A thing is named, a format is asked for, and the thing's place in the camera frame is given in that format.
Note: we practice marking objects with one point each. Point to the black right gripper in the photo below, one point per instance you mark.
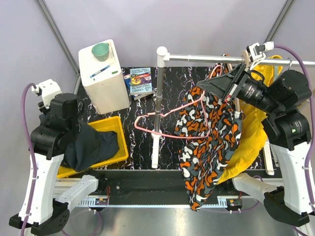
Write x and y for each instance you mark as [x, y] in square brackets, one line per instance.
[227, 86]

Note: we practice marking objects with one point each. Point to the wooden hanger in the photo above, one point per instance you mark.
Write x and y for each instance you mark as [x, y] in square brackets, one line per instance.
[237, 77]

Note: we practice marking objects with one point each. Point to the orange camouflage shorts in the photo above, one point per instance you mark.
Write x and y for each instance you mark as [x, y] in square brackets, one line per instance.
[213, 131]

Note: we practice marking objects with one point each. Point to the yellow shorts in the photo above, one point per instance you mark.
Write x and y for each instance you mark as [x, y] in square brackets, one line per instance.
[253, 139]

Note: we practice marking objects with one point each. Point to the dark navy shorts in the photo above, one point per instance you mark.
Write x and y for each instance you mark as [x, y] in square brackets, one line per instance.
[89, 148]

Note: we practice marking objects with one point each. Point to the mint green hanger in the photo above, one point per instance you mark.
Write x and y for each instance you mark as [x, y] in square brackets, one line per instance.
[277, 70]

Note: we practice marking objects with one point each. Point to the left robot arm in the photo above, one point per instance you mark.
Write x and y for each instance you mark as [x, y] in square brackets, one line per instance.
[41, 212]

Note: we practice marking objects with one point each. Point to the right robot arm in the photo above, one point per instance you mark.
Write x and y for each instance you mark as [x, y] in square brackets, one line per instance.
[289, 136]

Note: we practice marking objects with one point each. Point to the metal clothes rack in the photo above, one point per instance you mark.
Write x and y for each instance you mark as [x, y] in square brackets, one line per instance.
[162, 57]

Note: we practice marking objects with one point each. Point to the colourful book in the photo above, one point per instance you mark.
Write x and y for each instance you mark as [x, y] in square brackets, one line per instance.
[141, 81]

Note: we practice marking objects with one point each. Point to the yellow plastic tray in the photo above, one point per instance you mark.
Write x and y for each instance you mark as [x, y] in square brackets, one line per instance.
[107, 124]

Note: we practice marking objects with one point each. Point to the white box appliance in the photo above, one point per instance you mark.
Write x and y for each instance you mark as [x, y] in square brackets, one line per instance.
[103, 81]

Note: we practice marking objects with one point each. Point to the green cup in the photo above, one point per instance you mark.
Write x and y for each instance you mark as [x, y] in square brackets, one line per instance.
[101, 51]

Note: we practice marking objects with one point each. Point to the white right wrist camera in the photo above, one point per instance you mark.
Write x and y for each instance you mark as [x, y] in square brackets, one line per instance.
[257, 51]

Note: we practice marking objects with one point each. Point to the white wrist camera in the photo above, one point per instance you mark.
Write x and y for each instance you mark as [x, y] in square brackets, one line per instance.
[257, 51]
[47, 90]

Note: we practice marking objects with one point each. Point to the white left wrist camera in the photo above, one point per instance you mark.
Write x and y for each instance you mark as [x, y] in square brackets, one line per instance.
[47, 90]

